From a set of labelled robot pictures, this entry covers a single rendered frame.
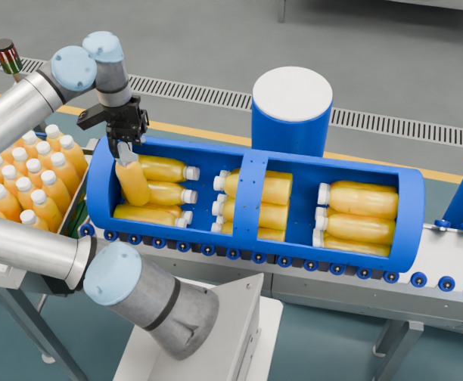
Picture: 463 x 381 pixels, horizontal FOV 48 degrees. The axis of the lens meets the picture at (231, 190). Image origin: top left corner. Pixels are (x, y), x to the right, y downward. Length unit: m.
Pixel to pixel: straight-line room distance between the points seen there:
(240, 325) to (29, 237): 0.44
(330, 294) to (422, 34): 2.77
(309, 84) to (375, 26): 2.20
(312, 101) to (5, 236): 1.14
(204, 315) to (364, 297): 0.70
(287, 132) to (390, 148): 1.45
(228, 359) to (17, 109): 0.55
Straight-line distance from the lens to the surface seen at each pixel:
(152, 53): 3.79
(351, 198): 1.39
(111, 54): 1.10
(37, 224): 1.57
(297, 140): 1.84
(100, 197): 1.44
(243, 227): 1.36
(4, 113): 0.95
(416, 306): 1.64
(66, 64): 0.95
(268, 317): 1.24
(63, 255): 1.09
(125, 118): 1.23
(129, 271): 0.97
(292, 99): 1.84
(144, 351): 1.23
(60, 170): 1.68
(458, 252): 1.69
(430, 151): 3.24
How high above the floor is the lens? 2.28
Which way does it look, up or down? 52 degrees down
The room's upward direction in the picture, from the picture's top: 2 degrees counter-clockwise
